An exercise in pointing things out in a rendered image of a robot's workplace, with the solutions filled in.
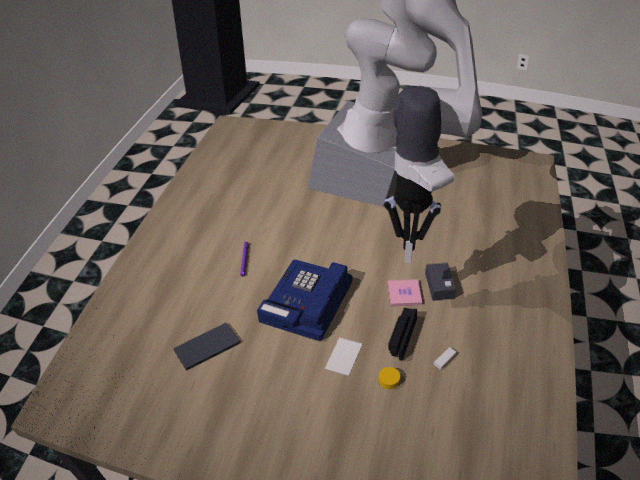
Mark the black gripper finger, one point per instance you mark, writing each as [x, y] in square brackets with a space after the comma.
[435, 209]
[389, 204]

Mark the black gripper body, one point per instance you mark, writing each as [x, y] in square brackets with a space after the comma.
[411, 191]

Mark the dark blue telephone handset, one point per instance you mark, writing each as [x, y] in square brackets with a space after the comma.
[317, 308]

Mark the purple thin rod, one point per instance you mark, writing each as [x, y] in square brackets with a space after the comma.
[243, 265]

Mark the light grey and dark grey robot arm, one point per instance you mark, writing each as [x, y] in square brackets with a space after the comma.
[370, 125]

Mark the yellow short cylinder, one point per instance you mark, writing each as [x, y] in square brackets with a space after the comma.
[389, 378]

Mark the pink sticky note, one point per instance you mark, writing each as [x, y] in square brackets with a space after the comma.
[404, 293]

